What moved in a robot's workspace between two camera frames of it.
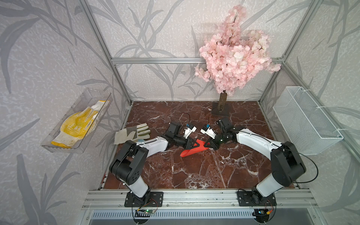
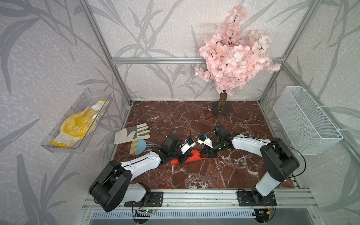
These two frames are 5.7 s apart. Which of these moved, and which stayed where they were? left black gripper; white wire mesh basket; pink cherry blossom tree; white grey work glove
Moved: left black gripper
Stayed: white grey work glove; white wire mesh basket; pink cherry blossom tree
